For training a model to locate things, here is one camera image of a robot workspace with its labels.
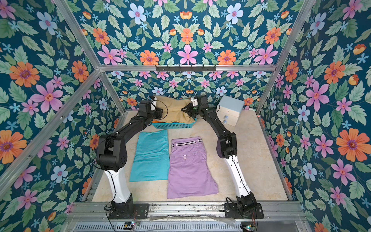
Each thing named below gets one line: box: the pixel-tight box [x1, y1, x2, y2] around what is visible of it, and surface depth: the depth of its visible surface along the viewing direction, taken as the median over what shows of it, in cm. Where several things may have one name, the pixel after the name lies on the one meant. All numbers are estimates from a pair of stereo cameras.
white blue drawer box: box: [215, 95, 245, 127], surface depth 106 cm
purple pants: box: [167, 136, 219, 199], surface depth 87 cm
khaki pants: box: [154, 95, 196, 124], surface depth 100 cm
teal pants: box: [129, 129, 171, 182], surface depth 92 cm
